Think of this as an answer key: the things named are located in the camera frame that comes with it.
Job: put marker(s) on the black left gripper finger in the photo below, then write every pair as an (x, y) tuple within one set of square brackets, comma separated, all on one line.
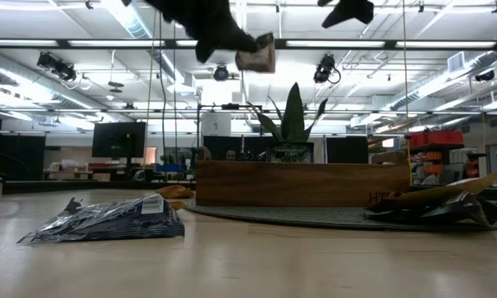
[(248, 47), (252, 40)]

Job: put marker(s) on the brown apple tea packet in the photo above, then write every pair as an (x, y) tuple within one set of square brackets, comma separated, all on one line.
[(256, 62)]

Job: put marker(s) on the dark blue blackcurrant tea packet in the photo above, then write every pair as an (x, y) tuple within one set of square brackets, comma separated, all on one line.
[(291, 153), (107, 221)]

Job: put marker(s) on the orange mango tea packet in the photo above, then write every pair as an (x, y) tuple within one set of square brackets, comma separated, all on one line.
[(175, 191), (438, 191)]

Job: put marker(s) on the pile of dark snack bags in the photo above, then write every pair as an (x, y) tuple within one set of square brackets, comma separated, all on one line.
[(459, 211)]

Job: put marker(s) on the overhead light bar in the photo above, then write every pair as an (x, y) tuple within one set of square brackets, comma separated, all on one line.
[(280, 43)]

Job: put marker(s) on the green snake plant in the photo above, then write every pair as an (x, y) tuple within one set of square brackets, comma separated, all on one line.
[(293, 120)]

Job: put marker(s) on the person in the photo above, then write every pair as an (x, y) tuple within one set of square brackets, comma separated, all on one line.
[(230, 155)]

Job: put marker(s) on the black computer monitor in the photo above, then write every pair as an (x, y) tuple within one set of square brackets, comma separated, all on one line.
[(118, 139)]

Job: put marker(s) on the blue box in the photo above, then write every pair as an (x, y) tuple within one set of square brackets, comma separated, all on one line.
[(169, 168)]

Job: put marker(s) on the wooden three-compartment organizer box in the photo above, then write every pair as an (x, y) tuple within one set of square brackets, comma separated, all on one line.
[(302, 184)]

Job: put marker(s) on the red storage bins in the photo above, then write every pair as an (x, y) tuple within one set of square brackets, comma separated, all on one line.
[(436, 139)]

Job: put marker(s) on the round grey woven mat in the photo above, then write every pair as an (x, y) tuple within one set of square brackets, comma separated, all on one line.
[(293, 215)]

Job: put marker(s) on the storage shelf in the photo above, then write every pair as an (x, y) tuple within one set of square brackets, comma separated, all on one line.
[(455, 159)]

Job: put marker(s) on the cluttered background workbench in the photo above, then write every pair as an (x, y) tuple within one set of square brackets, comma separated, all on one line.
[(74, 167)]

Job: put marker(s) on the black stand frame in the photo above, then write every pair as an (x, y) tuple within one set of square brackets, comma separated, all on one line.
[(231, 107)]

